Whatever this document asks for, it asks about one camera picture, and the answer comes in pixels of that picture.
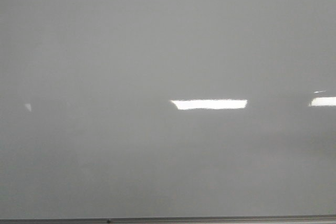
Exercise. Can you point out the white whiteboard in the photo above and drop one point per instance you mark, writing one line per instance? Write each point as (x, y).
(167, 108)

